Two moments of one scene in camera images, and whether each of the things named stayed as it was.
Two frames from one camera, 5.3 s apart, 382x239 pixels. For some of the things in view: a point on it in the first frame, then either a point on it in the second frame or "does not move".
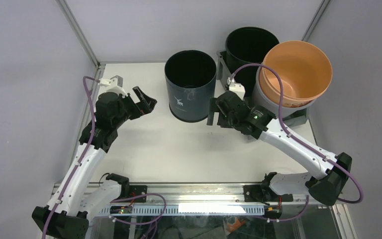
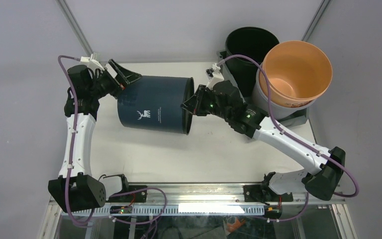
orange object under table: x=233 y=227 does not move
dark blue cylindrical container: x=191 y=77 → x=153 y=103
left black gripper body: x=131 y=108 → x=108 y=84
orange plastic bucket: x=305 y=68 does not move
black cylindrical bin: x=246 y=46 does not move
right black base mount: x=263 y=193 does not move
